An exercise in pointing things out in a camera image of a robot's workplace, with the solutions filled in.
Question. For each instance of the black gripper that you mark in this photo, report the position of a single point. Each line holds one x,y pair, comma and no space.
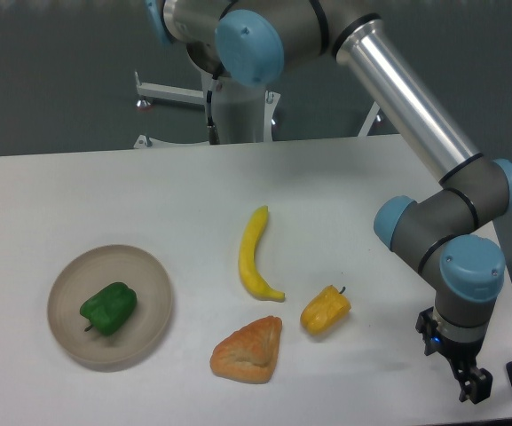
460,347

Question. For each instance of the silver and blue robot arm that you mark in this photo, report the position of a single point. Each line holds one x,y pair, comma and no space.
437,237

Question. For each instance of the yellow bell pepper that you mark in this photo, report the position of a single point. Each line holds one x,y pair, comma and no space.
324,310

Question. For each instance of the green bell pepper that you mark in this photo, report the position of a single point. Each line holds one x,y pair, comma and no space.
110,308

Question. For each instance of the beige round plate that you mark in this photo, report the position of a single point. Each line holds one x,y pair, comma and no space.
85,276

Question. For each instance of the triangular golden pastry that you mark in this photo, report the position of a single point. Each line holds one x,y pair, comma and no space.
250,354

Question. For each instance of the yellow banana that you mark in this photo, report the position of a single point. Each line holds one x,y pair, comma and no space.
250,277

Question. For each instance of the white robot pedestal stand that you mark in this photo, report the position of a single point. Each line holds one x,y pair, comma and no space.
265,91

